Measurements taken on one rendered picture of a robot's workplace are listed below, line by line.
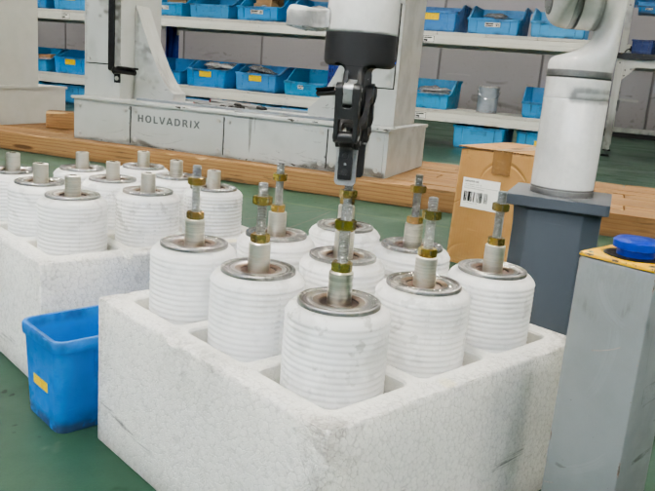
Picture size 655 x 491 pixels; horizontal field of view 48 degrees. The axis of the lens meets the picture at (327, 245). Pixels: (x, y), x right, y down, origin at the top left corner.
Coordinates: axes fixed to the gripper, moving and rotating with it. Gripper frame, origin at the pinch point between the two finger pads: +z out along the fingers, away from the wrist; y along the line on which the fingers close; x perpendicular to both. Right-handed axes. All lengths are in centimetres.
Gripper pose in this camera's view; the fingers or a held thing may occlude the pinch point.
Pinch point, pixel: (350, 169)
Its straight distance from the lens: 79.9
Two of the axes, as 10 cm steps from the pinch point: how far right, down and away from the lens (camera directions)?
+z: -0.8, 9.7, 2.3
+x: -9.8, -1.2, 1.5
